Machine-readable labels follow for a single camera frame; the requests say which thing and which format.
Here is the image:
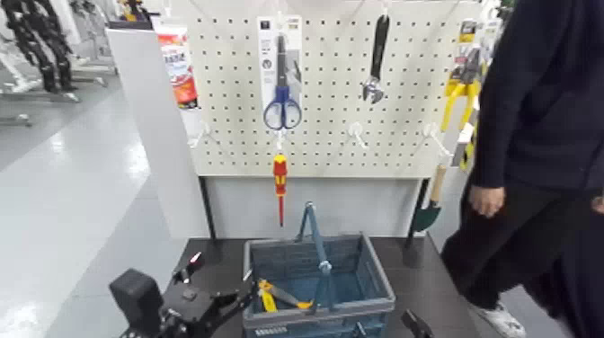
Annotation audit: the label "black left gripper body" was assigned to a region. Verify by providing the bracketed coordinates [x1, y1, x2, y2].
[162, 278, 223, 338]

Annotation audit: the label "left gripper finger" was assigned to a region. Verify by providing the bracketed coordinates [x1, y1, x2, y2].
[172, 252, 206, 285]
[212, 287, 259, 328]

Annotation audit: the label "blue scissors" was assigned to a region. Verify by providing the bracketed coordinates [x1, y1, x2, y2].
[256, 15, 304, 132]

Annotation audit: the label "blue plastic crate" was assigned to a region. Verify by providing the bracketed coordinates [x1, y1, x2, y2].
[243, 233, 396, 338]

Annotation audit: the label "person's right hand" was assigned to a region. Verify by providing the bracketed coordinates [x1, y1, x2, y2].
[468, 185, 506, 219]

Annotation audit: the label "black stand leg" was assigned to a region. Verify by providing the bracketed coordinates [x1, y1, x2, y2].
[198, 176, 218, 239]
[403, 178, 431, 268]

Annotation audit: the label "white sneaker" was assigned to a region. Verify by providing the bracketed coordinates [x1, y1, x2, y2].
[469, 301, 528, 338]

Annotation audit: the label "red yellow screwdriver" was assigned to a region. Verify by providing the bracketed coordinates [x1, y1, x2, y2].
[272, 153, 289, 227]

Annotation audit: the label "white side panel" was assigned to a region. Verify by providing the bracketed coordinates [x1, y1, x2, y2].
[105, 28, 212, 239]

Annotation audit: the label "orange tube package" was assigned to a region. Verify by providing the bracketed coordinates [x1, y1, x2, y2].
[153, 18, 200, 111]

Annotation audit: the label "white pegboard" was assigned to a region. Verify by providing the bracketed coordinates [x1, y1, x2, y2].
[185, 0, 483, 180]

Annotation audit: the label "yellow black item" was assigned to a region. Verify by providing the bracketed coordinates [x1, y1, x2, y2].
[117, 0, 148, 22]

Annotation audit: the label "black humanoid robot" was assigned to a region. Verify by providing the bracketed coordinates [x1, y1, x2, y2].
[0, 0, 76, 93]

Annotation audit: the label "person in dark clothes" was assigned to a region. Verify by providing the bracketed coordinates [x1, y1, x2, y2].
[440, 0, 604, 338]

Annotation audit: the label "black adjustable wrench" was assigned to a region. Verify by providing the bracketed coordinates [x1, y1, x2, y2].
[361, 13, 391, 105]

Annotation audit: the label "white hanging package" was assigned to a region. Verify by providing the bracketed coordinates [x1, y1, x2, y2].
[480, 16, 503, 65]

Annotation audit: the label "yellow handled cutter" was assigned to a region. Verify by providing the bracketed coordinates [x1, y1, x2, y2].
[256, 279, 314, 314]

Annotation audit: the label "wooden handled green trowel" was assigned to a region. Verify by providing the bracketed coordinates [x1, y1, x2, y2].
[410, 162, 449, 234]

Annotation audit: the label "white robot stand frame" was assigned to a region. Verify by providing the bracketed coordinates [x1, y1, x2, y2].
[0, 44, 119, 128]

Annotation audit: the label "yellow handled pliers package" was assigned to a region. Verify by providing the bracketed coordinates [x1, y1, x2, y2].
[440, 18, 484, 133]

